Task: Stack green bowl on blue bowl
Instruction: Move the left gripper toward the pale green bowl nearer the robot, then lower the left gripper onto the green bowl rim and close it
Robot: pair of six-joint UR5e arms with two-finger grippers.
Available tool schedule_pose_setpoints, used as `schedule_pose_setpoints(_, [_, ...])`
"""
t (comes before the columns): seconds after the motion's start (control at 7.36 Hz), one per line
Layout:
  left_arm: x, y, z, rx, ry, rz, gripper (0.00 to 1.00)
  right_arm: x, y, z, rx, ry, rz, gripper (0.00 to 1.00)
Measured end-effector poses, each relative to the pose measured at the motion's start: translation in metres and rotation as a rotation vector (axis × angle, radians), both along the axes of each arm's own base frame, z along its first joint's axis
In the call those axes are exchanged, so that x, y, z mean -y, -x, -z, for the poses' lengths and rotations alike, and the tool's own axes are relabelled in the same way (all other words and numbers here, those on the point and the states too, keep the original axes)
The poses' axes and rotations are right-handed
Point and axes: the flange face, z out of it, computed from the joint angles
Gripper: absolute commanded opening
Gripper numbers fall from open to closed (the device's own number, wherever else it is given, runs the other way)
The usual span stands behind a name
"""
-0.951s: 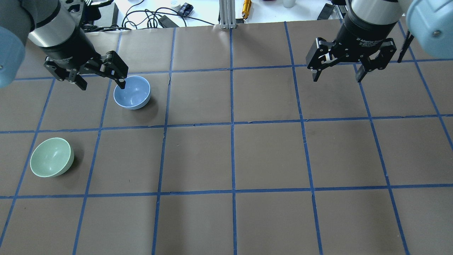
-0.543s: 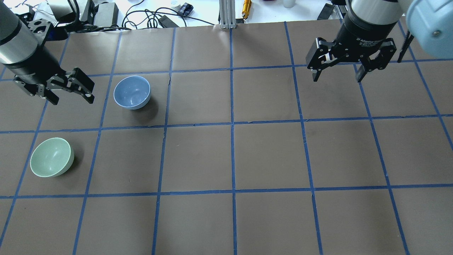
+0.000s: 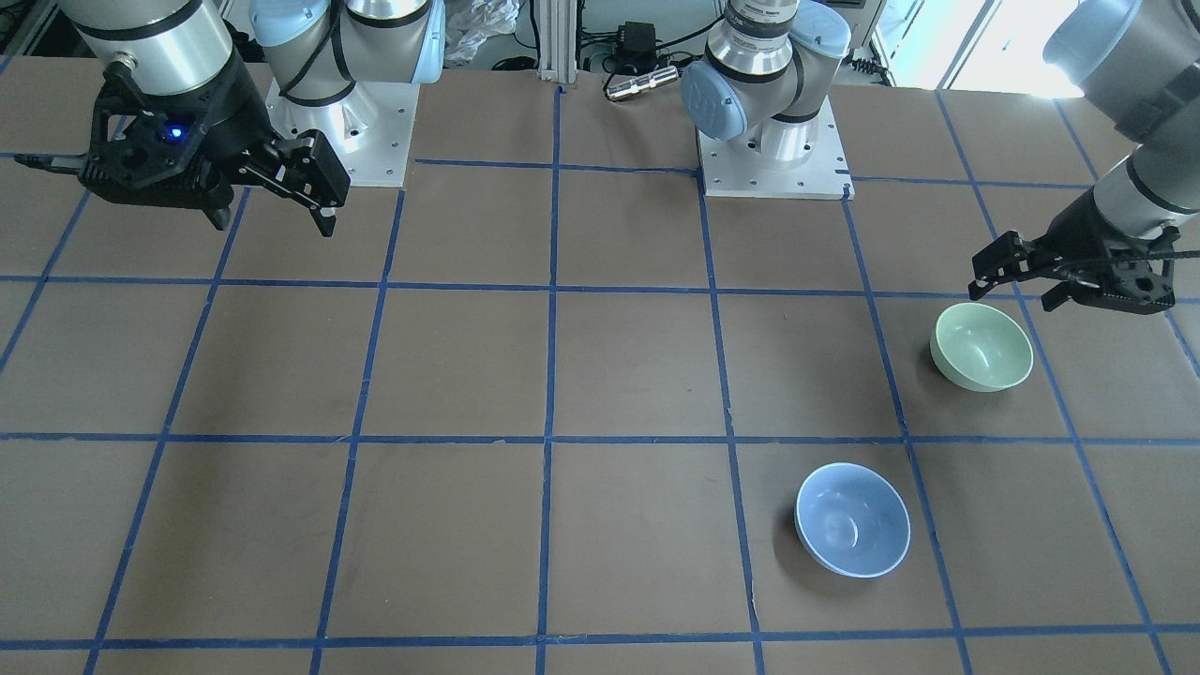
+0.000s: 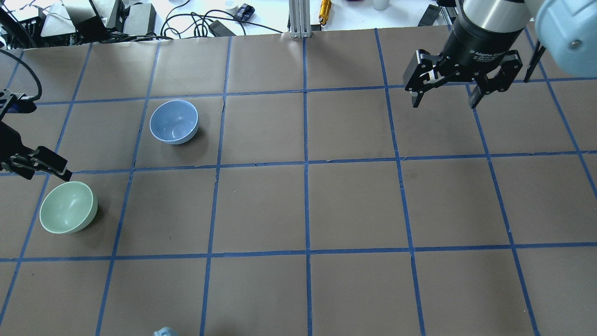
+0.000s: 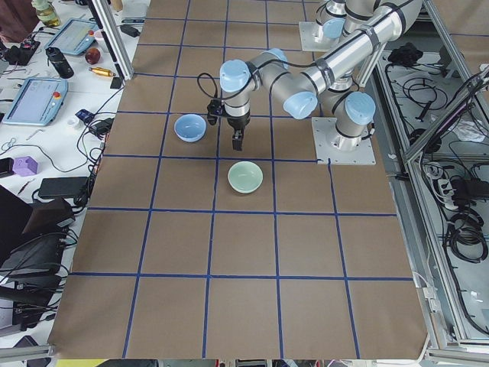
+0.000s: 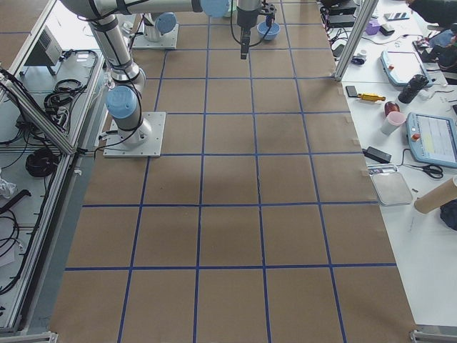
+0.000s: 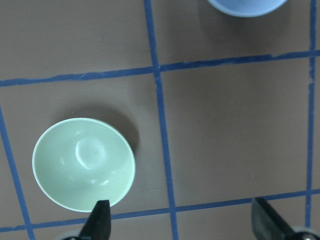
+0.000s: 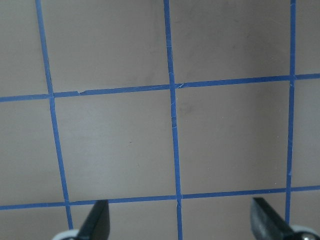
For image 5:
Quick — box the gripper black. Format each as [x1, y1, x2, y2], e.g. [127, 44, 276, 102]
[226, 113, 250, 151]

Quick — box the green bowl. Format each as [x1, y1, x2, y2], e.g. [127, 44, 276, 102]
[228, 161, 264, 194]

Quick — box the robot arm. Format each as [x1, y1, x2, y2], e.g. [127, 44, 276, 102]
[320, 74, 376, 151]
[219, 1, 422, 151]

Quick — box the blue bowl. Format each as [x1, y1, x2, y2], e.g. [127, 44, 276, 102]
[173, 114, 206, 143]

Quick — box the yellow brass cylinder tool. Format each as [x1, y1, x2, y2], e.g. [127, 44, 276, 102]
[89, 67, 115, 77]

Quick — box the red apple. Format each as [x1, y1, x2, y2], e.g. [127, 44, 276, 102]
[85, 47, 101, 65]

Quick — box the pink lidded cup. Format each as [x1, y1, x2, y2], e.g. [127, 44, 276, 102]
[94, 30, 105, 47]

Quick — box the far teach pendant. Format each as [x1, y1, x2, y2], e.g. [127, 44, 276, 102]
[44, 18, 99, 56]

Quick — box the teach pendant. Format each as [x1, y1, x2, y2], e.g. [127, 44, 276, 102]
[44, 18, 99, 56]
[2, 77, 68, 126]

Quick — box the black power adapter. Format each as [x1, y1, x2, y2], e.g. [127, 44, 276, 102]
[37, 177, 88, 200]

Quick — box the black water bottle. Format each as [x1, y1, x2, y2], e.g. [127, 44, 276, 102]
[46, 47, 74, 79]

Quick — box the near teach pendant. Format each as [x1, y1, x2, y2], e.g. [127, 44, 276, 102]
[2, 77, 68, 126]

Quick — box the purple plastic box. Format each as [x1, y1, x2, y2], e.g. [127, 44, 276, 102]
[12, 156, 38, 177]

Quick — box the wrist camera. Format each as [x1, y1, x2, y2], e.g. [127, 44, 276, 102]
[206, 99, 223, 125]

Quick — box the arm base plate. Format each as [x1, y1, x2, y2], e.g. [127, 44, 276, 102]
[299, 18, 345, 52]
[312, 117, 376, 165]

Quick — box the aluminium frame post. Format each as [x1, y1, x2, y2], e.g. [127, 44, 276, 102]
[88, 0, 134, 80]

